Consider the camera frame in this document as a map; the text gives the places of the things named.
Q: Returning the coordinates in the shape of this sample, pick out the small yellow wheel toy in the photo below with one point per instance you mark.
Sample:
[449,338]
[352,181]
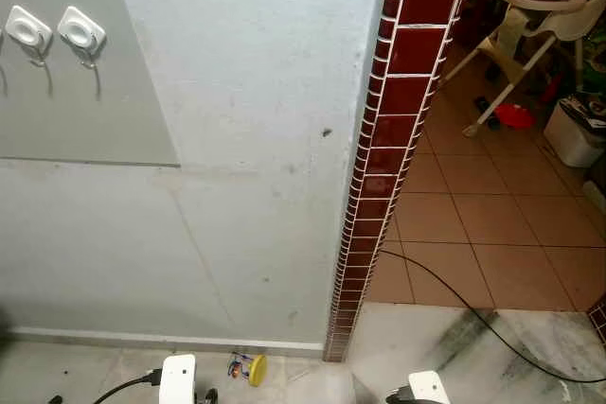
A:
[257,370]

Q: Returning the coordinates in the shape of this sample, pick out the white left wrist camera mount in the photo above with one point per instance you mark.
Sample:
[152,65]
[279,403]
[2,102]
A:
[177,380]

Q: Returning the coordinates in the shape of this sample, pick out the beige baby high chair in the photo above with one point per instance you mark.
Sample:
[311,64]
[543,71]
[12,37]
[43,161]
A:
[530,5]

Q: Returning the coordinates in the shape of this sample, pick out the black printed magazine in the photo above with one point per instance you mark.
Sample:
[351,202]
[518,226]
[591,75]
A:
[589,111]

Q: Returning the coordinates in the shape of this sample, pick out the grey metal wall panel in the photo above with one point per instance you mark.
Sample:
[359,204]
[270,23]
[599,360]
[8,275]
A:
[95,111]

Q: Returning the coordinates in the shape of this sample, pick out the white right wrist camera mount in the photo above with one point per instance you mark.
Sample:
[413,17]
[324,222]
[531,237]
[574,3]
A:
[431,389]

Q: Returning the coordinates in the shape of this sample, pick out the white plastic box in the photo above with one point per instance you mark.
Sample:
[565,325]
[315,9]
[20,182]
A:
[568,142]

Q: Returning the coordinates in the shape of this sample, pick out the dark red tile wall edging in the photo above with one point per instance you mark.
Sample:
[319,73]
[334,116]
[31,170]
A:
[407,54]

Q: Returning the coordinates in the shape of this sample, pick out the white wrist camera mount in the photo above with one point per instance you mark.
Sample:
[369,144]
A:
[177,380]
[431,389]

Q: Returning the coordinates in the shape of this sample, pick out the flat red plastic item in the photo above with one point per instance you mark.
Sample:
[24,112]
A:
[514,116]

